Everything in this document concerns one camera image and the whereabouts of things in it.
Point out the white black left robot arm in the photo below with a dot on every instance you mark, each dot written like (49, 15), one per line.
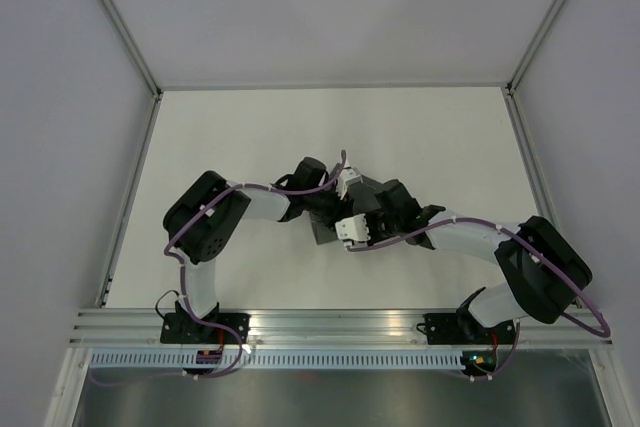
(202, 221)

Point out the white slotted cable duct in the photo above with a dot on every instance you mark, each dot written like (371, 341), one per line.
(282, 359)

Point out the aluminium left frame post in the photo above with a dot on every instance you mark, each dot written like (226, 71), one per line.
(118, 23)

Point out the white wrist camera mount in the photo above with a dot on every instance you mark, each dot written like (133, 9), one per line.
(353, 230)
(346, 178)

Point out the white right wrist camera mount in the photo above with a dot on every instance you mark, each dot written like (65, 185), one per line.
(353, 230)

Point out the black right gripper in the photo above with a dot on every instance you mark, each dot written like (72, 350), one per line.
(374, 237)

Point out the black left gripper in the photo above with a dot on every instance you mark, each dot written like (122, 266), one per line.
(339, 206)

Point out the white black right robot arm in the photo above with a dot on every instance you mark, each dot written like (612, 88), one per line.
(541, 271)

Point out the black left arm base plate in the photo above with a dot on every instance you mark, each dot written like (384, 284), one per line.
(179, 328)

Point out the aluminium frame post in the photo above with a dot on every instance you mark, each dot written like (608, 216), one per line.
(542, 31)
(118, 23)

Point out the grey cloth napkin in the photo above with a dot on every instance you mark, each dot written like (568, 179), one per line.
(361, 197)

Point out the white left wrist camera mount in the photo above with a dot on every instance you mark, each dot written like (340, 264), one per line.
(346, 178)

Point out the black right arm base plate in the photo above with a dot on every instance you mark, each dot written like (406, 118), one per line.
(447, 328)

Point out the aluminium front rail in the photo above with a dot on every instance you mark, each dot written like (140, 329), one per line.
(393, 329)

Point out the aluminium right frame post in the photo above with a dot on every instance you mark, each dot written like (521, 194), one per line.
(542, 31)

